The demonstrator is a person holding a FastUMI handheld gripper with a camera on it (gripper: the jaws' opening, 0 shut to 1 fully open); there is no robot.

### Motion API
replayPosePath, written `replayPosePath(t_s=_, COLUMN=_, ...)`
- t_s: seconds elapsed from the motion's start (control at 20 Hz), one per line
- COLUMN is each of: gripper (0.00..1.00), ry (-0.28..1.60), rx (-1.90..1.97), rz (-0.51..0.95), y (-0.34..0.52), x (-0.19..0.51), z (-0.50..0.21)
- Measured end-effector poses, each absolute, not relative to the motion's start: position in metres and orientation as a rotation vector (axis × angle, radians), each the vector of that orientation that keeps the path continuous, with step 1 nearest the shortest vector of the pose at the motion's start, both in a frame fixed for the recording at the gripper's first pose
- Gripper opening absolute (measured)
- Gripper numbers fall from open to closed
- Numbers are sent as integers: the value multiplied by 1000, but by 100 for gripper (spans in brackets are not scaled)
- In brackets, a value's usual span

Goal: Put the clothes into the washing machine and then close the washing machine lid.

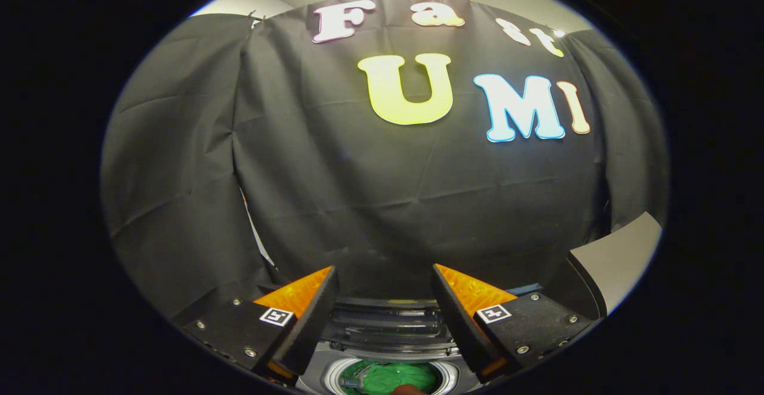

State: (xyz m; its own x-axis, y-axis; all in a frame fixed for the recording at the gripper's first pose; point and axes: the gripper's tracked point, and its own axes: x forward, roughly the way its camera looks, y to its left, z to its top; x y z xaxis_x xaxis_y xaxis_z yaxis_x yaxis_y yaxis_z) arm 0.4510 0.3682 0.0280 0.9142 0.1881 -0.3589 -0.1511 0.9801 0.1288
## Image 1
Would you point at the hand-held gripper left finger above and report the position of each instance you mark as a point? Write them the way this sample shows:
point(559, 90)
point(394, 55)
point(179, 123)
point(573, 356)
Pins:
point(310, 323)

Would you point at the green polo shirt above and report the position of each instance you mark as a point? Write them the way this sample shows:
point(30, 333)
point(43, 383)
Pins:
point(394, 377)

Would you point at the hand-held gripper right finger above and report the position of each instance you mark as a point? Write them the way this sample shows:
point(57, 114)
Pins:
point(458, 323)

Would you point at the beige cabinet with dark top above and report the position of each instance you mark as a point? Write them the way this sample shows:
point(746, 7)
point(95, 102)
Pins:
point(621, 258)

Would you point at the grey washing machine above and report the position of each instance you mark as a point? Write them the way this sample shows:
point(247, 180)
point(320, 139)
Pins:
point(328, 377)

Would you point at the dark washing machine lid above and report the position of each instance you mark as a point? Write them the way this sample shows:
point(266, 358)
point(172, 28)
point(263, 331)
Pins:
point(388, 326)

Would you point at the black backdrop cloth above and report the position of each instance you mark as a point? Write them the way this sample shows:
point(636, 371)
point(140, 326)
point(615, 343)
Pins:
point(370, 192)

